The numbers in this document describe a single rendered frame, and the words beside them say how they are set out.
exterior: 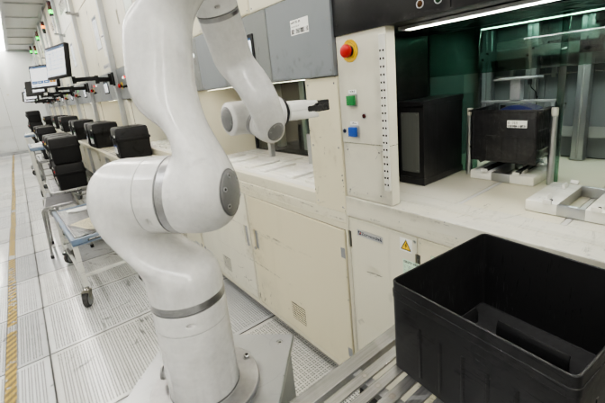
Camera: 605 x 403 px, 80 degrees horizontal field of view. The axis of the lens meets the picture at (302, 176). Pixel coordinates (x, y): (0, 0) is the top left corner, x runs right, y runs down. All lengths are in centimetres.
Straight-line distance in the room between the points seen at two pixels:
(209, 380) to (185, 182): 34
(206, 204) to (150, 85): 18
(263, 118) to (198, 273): 40
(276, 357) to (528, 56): 118
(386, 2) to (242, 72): 46
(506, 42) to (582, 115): 47
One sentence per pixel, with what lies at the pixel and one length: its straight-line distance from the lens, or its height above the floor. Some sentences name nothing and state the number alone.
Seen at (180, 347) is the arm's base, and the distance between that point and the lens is 65.
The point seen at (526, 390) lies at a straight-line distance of 59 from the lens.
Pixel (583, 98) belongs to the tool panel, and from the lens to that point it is 175.
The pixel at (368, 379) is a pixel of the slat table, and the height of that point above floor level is 76.
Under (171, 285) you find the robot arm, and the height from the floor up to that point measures 100.
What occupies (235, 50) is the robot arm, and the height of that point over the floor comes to 135.
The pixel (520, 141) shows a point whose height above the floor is 102.
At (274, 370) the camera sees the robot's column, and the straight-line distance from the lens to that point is 77.
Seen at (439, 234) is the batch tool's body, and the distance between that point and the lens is 109.
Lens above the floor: 127
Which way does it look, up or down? 14 degrees down
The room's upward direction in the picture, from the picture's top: 6 degrees counter-clockwise
